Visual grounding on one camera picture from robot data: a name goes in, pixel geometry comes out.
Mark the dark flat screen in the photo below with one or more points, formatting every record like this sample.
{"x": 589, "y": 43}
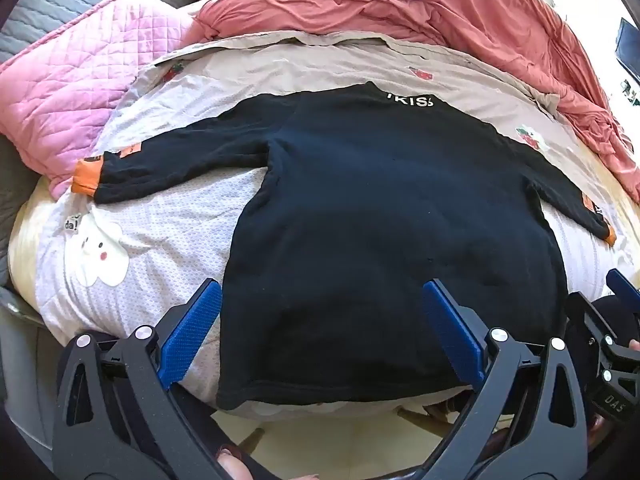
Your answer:
{"x": 630, "y": 45}

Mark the yellow bed sheet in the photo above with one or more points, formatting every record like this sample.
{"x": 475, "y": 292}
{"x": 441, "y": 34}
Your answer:
{"x": 30, "y": 240}

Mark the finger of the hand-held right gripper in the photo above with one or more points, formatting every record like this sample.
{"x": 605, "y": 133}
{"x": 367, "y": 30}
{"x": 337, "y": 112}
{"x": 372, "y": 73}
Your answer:
{"x": 622, "y": 285}
{"x": 590, "y": 317}

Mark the black sweater with orange cuffs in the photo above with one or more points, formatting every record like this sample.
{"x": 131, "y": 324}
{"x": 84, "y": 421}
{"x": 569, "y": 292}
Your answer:
{"x": 375, "y": 210}

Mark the pink quilted blanket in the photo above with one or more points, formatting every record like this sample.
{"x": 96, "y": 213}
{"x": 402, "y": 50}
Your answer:
{"x": 75, "y": 75}

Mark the strawberry printed blanket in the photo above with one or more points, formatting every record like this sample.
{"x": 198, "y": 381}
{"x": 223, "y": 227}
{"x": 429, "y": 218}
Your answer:
{"x": 165, "y": 240}

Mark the grey bed frame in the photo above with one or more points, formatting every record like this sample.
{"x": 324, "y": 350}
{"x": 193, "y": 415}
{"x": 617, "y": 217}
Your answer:
{"x": 25, "y": 385}

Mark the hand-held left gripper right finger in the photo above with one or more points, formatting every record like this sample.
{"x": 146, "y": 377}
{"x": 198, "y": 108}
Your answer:
{"x": 452, "y": 330}

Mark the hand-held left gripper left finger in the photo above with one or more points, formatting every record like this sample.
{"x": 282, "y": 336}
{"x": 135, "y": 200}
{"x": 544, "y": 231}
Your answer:
{"x": 192, "y": 330}

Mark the salmon red duvet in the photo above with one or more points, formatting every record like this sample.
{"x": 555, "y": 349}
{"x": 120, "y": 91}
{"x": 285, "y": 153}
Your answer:
{"x": 400, "y": 5}

